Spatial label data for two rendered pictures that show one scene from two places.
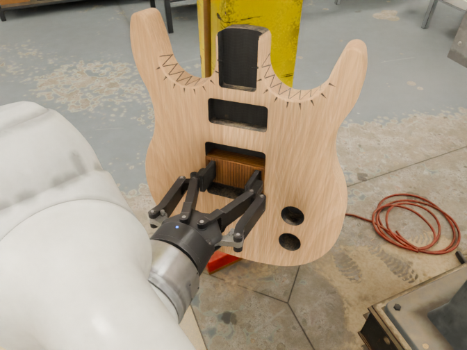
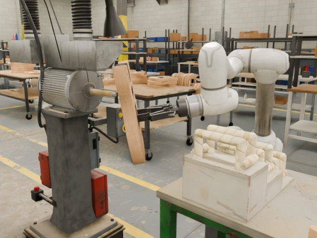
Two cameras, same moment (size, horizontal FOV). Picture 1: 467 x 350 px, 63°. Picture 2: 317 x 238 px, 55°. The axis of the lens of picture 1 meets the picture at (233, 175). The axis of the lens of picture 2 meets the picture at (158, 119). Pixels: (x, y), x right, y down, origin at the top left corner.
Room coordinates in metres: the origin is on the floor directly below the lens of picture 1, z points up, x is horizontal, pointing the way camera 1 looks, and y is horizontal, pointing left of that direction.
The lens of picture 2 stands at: (0.89, 1.13, 1.51)
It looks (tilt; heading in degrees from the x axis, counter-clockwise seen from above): 14 degrees down; 244
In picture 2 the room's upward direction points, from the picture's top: straight up
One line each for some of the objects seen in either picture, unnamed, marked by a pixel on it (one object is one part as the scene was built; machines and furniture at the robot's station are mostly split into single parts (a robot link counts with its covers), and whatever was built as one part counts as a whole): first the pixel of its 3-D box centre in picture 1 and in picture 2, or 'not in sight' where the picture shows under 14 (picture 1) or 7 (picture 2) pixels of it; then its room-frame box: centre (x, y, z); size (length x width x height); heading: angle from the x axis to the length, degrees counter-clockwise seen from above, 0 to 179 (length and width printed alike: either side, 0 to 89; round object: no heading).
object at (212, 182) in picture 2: not in sight; (223, 181); (0.22, 0.30, 1.02); 0.27 x 0.15 x 0.17; 113
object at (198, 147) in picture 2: not in sight; (198, 145); (0.29, 0.24, 1.15); 0.03 x 0.03 x 0.09
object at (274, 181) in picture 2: not in sight; (242, 178); (0.07, 0.24, 0.98); 0.27 x 0.16 x 0.09; 113
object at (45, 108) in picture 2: not in sight; (65, 108); (0.59, -0.87, 1.11); 0.36 x 0.24 x 0.04; 113
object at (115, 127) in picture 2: not in sight; (111, 123); (0.30, -0.82, 0.99); 0.24 x 0.21 x 0.26; 113
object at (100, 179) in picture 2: not in sight; (91, 187); (0.44, -0.93, 0.49); 0.25 x 0.12 x 0.37; 113
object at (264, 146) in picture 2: not in sight; (249, 143); (0.04, 0.22, 1.12); 0.20 x 0.03 x 0.03; 112
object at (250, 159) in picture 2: not in sight; (248, 161); (0.19, 0.39, 1.12); 0.11 x 0.03 x 0.03; 23
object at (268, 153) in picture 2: not in sight; (268, 159); (0.00, 0.30, 1.07); 0.03 x 0.03 x 0.09
